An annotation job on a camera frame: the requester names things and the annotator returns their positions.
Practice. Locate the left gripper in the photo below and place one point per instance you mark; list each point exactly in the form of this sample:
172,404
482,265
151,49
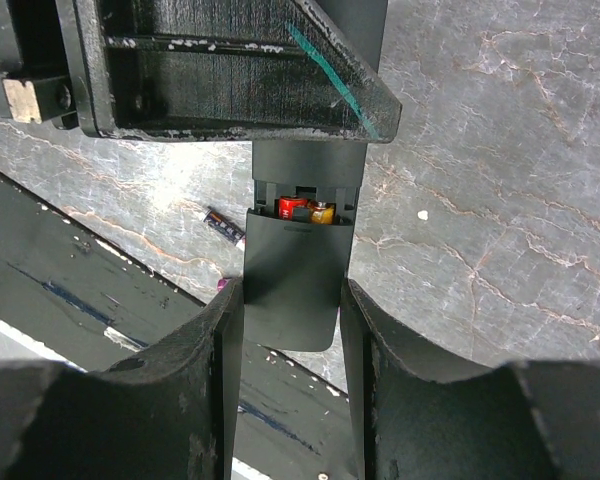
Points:
53,65

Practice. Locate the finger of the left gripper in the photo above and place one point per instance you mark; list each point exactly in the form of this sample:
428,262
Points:
232,71

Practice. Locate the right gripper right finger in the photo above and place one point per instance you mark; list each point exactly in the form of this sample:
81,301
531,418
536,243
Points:
419,411

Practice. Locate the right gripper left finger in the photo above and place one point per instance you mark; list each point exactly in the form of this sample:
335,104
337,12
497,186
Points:
167,412

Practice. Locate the black remote control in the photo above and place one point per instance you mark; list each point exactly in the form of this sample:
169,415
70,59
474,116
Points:
329,172

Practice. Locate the black battery cover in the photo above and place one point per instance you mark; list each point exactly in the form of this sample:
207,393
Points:
292,280

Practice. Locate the red orange battery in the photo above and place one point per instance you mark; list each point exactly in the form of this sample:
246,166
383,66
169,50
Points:
321,212

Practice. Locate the blue purple battery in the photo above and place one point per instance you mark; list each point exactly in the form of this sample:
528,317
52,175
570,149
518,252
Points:
222,283

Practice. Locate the black battery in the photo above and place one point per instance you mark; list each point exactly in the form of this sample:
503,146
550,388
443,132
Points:
224,227

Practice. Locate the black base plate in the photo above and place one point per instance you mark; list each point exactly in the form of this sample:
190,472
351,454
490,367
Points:
68,296

